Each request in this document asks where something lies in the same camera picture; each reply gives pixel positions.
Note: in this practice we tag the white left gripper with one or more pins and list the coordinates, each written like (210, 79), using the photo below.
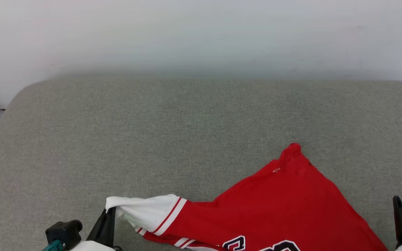
(89, 246)

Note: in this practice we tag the red and white basketball jersey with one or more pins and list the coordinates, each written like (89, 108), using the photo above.
(284, 209)

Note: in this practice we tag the grey fabric sofa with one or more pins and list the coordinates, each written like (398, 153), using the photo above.
(187, 139)

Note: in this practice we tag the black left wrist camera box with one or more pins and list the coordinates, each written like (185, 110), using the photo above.
(63, 232)

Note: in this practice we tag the teal left camera connector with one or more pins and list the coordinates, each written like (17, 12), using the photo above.
(53, 246)

